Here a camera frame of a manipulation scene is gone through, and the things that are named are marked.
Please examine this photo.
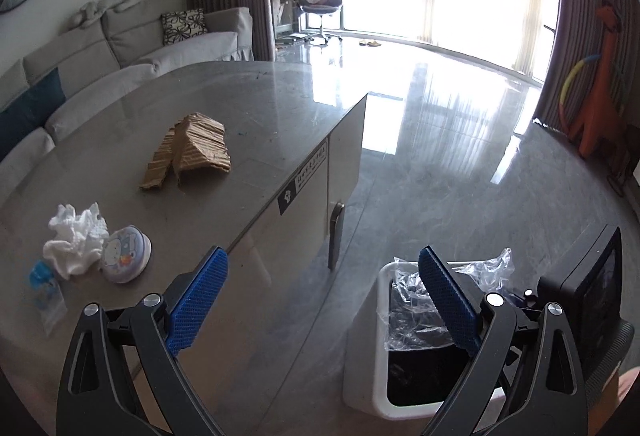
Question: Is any swivel chair with clothes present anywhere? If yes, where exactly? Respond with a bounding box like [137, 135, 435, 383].
[299, 0, 345, 44]

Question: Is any teal long pillow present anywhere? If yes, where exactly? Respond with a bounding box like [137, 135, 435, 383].
[0, 68, 68, 162]

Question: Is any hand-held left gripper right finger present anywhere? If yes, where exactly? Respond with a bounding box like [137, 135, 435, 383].
[417, 245, 591, 436]

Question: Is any small clear blue packet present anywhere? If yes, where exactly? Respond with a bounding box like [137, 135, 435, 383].
[28, 260, 69, 336]

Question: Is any metal cabinet door handle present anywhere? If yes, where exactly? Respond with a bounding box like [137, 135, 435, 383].
[327, 201, 346, 272]

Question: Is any clear bin liner bag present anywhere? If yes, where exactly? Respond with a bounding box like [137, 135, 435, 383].
[382, 247, 516, 352]

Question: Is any round cartoon print tin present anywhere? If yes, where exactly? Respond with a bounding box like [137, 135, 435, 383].
[100, 226, 152, 285]

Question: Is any floral black white pillow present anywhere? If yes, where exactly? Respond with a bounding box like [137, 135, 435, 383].
[161, 8, 207, 46]

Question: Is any colourful hula hoop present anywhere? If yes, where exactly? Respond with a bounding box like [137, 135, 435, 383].
[559, 55, 602, 128]

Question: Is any grey fabric sofa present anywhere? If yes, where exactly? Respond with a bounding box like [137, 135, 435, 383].
[0, 6, 253, 197]

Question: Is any orange giraffe toy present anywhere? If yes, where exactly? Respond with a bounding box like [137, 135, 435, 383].
[567, 0, 640, 163]

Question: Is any brown cardboard piece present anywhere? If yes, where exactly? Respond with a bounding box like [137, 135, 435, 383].
[140, 113, 233, 191]

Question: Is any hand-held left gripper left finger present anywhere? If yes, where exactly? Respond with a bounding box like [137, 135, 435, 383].
[56, 245, 229, 436]

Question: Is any white trash bin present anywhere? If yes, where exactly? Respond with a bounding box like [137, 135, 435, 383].
[342, 261, 507, 419]

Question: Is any person's right forearm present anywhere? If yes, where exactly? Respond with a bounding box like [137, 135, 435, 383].
[617, 366, 640, 402]

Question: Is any white knotted plush toy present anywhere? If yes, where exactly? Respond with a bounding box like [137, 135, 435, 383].
[70, 0, 142, 35]

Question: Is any grey coffee table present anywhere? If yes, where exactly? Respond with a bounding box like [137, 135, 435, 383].
[0, 60, 369, 436]

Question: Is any white tissue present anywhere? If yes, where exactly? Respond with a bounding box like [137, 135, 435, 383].
[43, 202, 109, 280]

